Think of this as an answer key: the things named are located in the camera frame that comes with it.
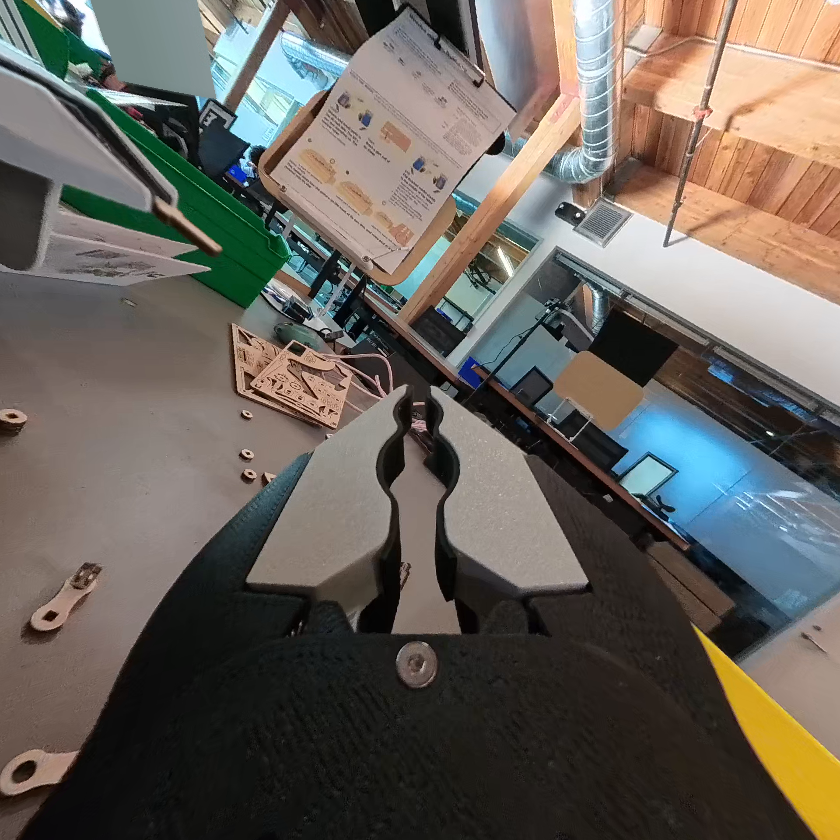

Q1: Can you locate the tan board on stand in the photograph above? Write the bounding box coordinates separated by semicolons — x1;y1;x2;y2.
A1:
553;350;647;432

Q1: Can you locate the printed instruction sheet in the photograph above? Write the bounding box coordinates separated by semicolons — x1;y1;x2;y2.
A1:
268;5;517;277

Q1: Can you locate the grey metal rod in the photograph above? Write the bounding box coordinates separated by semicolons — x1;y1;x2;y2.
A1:
663;0;739;248

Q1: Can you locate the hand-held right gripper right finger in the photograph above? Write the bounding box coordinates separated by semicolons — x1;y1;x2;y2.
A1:
423;386;592;634

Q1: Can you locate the black binder clip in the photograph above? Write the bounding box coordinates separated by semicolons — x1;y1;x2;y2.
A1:
430;29;488;88

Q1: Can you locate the grey computer mouse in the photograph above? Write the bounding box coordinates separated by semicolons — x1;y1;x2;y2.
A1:
274;322;324;352

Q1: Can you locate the wooden model parts sheet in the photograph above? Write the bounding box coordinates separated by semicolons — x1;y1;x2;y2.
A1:
230;323;309;413
251;344;355;431

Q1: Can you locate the wooden lever round hole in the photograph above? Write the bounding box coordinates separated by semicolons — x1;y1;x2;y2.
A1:
0;748;80;797

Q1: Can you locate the wooden lever square hole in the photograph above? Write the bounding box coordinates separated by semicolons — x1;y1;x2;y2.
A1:
29;562;102;633

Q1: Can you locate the black white fiducial tag board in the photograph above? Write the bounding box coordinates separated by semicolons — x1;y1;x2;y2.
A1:
197;98;238;134

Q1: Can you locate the dark desk monitor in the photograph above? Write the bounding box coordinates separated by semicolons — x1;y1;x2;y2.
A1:
512;366;553;408

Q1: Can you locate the grey wall vent grille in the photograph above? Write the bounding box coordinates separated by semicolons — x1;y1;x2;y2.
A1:
573;199;634;248

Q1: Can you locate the yellow plastic panel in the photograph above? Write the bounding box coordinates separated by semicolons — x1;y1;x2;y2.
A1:
694;626;840;840

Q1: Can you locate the slanted wooden beam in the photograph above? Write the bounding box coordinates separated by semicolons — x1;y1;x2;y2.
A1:
397;92;581;327

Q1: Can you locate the small green plastic bin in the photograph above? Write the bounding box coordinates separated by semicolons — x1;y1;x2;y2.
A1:
13;0;106;80

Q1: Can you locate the open laptop screen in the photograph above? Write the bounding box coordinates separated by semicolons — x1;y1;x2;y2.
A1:
617;451;679;500

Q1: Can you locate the small wooden peg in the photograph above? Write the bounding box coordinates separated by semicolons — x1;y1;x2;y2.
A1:
153;199;224;257

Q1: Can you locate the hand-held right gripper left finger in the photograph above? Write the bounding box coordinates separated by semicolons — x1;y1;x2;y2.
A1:
246;384;416;632

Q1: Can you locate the black framed panel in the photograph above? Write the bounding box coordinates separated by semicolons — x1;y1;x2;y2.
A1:
354;0;487;63

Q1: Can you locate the large green plastic bin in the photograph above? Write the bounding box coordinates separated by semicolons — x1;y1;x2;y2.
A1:
59;85;291;309

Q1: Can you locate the silver ventilation duct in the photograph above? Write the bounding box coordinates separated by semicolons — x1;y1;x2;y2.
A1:
543;0;624;185

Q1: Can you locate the white instruction booklet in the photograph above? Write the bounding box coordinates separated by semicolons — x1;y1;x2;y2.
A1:
39;209;212;287

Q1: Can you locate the wooden clipboard board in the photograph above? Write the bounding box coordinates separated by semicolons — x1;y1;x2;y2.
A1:
258;85;460;287

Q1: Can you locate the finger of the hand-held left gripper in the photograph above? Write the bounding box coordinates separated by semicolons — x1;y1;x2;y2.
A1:
0;41;179;271

